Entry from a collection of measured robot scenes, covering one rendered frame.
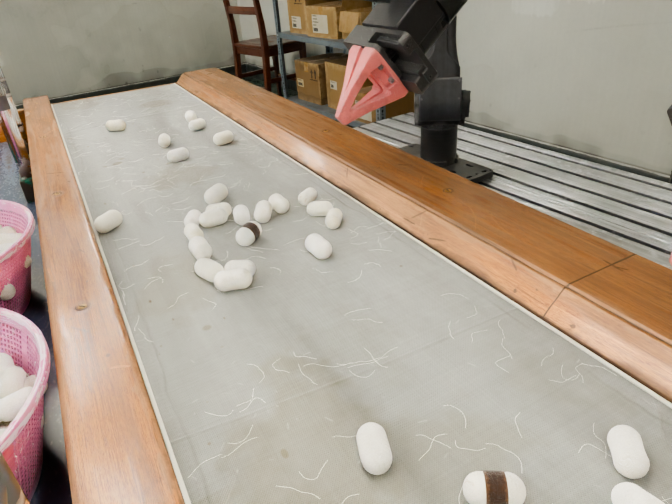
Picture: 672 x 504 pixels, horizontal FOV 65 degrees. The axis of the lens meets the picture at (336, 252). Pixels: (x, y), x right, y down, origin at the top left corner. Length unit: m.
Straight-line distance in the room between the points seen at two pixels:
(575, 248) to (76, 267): 0.47
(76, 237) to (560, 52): 2.38
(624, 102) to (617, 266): 2.11
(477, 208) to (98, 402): 0.40
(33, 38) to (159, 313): 4.55
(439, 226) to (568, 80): 2.19
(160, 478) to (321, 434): 0.10
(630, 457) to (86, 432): 0.32
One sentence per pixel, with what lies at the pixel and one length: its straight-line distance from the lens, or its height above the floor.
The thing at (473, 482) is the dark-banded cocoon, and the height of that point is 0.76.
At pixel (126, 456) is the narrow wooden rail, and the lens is 0.36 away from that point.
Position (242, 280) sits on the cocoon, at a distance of 0.50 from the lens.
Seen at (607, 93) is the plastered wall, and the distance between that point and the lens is 2.62.
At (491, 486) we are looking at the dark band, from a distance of 0.32.
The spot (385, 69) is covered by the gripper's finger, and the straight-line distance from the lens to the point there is 0.59.
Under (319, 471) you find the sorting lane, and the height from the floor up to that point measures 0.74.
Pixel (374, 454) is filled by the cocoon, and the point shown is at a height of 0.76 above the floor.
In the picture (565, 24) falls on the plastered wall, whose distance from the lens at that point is 2.71.
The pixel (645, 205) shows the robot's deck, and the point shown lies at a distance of 0.87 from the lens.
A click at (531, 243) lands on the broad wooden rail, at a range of 0.53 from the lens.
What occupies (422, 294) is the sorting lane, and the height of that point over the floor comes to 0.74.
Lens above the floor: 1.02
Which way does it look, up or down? 30 degrees down
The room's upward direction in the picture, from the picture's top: 5 degrees counter-clockwise
